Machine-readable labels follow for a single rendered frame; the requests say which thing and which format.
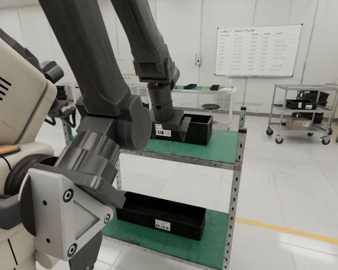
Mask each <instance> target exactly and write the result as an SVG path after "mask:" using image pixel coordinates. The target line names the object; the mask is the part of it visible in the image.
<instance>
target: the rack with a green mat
mask: <svg viewBox="0 0 338 270"><path fill-rule="evenodd" d="M245 116H246V107H241V109H240V118H239V127H238V131H230V130H219V129H212V135H211V137H210V139H209V142H208V144H207V145H198V144H189V143H184V142H176V141H167V140H159V139H151V138H150V140H149V142H148V144H147V146H146V148H145V149H143V150H142V151H129V150H125V149H121V150H120V153H123V154H130V155H137V156H143V157H148V158H154V159H161V160H168V161H175V162H182V163H189V164H195V165H199V166H206V167H213V168H220V169H227V170H233V177H232V186H231V195H230V204H229V213H224V212H220V211H215V210H211V209H207V211H206V214H205V225H204V228H203V232H202V236H201V240H200V241H196V240H193V239H190V238H185V237H182V236H178V235H174V234H170V233H167V232H163V231H160V230H156V229H152V228H148V227H144V226H140V225H137V224H134V223H130V222H126V221H122V220H118V219H117V217H116V209H115V207H112V206H108V205H107V206H108V207H110V208H111V209H112V210H113V218H112V219H111V220H110V221H109V222H108V223H107V224H106V225H105V226H104V227H103V228H102V229H101V233H102V238H103V239H106V240H109V241H112V242H116V243H119V244H122V245H125V246H129V247H131V248H134V249H138V250H141V251H145V252H148V253H152V254H155V255H158V256H161V257H164V258H167V259H171V260H174V261H177V262H180V263H183V264H187V265H190V266H194V267H197V268H200V269H203V270H229V264H230V255H231V248H232V240H233V232H234V224H235V219H236V211H237V203H238V195H239V187H240V179H241V171H242V166H243V158H244V150H245V142H246V135H247V128H245V127H244V124H245ZM62 126H63V132H64V137H65V144H66V146H69V147H70V145H71V143H72V142H73V140H74V138H75V136H76V135H75V136H72V129H71V126H69V125H68V124H67V123H65V122H64V121H62ZM115 167H116V169H117V170H119V171H118V172H117V175H116V184H117V190H118V191H119V192H121V193H122V194H123V195H124V194H125V193H126V192H127V191H123V190H122V183H121V170H120V158H118V160H117V162H116V164H115Z"/></svg>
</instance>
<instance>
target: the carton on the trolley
mask: <svg viewBox="0 0 338 270"><path fill-rule="evenodd" d="M311 122H312V120H310V119H308V118H305V117H287V120H286V126H285V127H287V128H289V129H290V130H310V126H311Z"/></svg>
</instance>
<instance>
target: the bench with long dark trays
mask: <svg viewBox="0 0 338 270"><path fill-rule="evenodd" d="M175 87H177V89H172V90H171V93H189V94H210V95H230V96H231V100H230V110H229V121H228V122H217V124H226V125H228V127H227V130H230V124H231V121H232V111H233V100H234V94H235V92H236V89H237V88H236V87H231V88H233V89H234V90H231V91H225V90H220V89H222V88H225V87H219V89H218V90H217V91H210V87H211V86H196V87H194V88H192V89H184V88H183V87H184V85H175V86H174V88H175ZM149 110H151V100H150V96H149Z"/></svg>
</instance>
